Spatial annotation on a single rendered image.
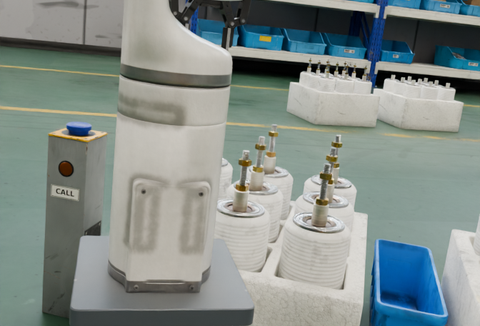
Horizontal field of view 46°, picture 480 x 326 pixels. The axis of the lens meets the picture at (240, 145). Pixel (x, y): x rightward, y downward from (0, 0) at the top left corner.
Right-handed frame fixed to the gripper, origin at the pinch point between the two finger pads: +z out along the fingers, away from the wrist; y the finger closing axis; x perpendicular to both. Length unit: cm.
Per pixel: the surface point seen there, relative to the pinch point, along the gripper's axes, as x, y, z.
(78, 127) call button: -0.7, 19.2, 15.6
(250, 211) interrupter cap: 17.4, -4.6, 23.1
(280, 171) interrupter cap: -3.0, -17.9, 23.1
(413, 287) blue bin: 4, -48, 45
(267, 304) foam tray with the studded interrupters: 26.8, -5.1, 33.0
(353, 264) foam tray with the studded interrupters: 22.1, -20.6, 30.1
